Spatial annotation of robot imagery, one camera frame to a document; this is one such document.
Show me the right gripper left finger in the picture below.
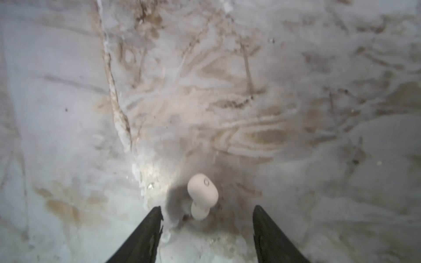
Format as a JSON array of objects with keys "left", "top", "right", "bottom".
[{"left": 107, "top": 206, "right": 163, "bottom": 263}]

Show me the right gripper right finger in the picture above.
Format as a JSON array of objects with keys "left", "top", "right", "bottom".
[{"left": 253, "top": 205, "right": 310, "bottom": 263}]

